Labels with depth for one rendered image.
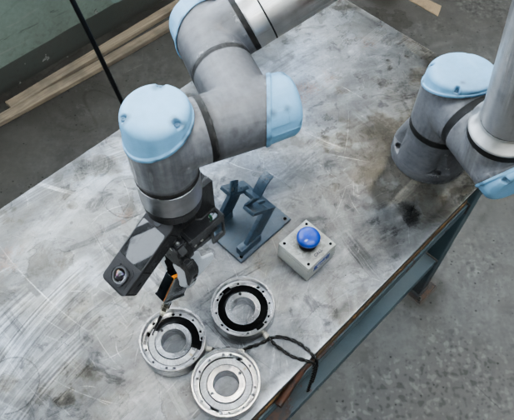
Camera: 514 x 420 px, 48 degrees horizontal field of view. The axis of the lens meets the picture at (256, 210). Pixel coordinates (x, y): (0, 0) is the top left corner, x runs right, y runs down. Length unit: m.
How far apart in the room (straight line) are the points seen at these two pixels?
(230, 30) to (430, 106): 0.47
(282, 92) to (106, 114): 1.79
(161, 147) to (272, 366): 0.49
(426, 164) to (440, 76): 0.19
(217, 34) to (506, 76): 0.38
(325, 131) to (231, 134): 0.62
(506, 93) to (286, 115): 0.35
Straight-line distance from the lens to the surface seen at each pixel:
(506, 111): 0.88
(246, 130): 0.61
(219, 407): 0.91
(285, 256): 1.01
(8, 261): 1.11
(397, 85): 1.32
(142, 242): 0.72
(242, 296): 0.96
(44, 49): 2.58
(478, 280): 2.04
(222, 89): 0.63
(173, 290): 0.86
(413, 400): 1.83
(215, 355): 0.93
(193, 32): 0.70
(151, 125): 0.57
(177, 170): 0.61
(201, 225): 0.75
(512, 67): 0.82
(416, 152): 1.13
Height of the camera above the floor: 1.71
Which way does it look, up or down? 57 degrees down
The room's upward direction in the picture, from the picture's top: 1 degrees clockwise
